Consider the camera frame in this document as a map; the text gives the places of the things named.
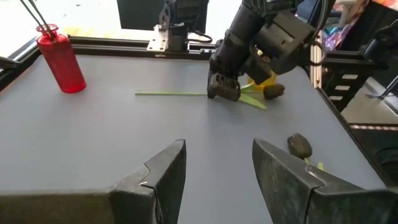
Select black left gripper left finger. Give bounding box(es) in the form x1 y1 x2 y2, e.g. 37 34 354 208
0 139 187 224

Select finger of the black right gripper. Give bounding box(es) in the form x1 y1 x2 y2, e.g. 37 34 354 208
206 71 243 103

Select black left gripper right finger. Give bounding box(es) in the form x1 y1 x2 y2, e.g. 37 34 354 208
252 138 398 224

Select green stem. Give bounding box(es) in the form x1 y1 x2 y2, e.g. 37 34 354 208
287 133 326 172

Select red ribbed glass vase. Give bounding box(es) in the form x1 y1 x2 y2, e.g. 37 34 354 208
35 24 87 94

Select yellow plastic object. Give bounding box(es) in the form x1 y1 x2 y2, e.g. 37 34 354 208
248 70 278 93

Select silver mounting plate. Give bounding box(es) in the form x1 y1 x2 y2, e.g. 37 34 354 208
146 24 170 52

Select colourful patterned cloth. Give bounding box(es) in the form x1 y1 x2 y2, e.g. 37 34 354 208
322 0 369 52

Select black background panel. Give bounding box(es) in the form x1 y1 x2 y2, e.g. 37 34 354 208
116 0 165 31

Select black arm base cable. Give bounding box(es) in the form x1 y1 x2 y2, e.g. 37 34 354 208
188 28 214 44

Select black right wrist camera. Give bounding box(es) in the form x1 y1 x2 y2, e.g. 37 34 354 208
248 12 315 85

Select black table frame rail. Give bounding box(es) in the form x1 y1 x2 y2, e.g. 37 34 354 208
303 67 398 189
0 37 41 91
67 35 389 71

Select silver aluminium post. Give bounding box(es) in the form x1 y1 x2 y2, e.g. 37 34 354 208
310 30 323 90

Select black right camera cable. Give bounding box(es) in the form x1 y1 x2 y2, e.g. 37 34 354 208
306 0 328 67

